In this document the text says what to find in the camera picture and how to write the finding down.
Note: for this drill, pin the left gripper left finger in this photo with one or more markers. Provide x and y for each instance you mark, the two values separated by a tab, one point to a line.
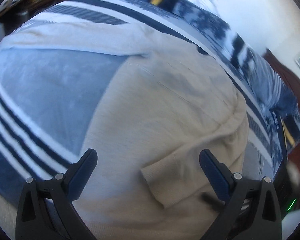
45	209

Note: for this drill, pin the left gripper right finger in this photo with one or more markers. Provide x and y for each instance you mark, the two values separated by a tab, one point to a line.
248	209

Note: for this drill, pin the beige knit sweater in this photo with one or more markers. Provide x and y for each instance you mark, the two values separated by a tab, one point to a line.
146	101

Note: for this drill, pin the rolled blue patterned quilt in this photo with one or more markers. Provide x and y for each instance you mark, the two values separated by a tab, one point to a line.
237	53

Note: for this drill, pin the blue striped bed blanket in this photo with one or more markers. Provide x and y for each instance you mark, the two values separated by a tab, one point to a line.
264	137

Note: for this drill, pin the grey striped pillow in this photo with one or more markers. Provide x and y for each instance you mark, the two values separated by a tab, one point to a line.
267	84

